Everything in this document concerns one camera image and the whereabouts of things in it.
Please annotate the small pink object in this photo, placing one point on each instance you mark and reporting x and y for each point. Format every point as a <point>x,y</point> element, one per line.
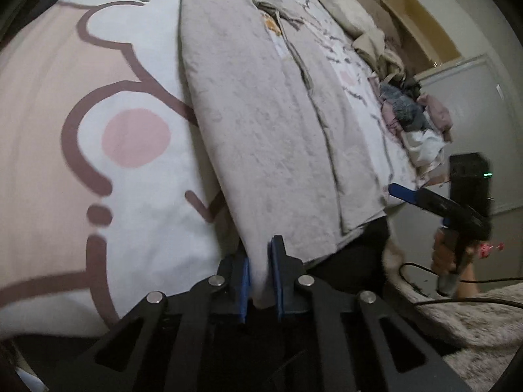
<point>486,250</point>

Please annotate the bear print bedsheet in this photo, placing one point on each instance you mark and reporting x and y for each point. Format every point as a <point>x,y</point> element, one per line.
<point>122,69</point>

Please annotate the fluffy beige rug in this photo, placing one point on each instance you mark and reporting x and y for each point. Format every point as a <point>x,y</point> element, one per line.
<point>470,326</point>

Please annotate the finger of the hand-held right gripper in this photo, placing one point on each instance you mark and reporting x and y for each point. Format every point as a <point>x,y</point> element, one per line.
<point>402,192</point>

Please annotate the pile of unfolded clothes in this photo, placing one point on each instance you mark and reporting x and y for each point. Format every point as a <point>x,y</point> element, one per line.
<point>408,118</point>

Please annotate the person's right hand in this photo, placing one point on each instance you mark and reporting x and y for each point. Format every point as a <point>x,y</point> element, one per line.
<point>443,253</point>

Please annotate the person's right forearm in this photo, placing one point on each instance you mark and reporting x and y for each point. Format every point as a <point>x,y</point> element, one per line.
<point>470,284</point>

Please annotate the cream shelf cabinet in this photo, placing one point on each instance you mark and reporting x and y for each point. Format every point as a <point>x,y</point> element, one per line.
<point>425,24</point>

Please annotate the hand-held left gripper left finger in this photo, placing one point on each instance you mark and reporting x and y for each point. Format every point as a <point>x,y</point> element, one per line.
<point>245,290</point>

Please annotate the white fluffy pillow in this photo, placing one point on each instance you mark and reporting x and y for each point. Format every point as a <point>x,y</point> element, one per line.
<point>343,6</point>

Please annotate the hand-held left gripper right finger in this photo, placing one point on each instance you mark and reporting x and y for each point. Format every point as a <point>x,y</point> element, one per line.
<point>276,277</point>

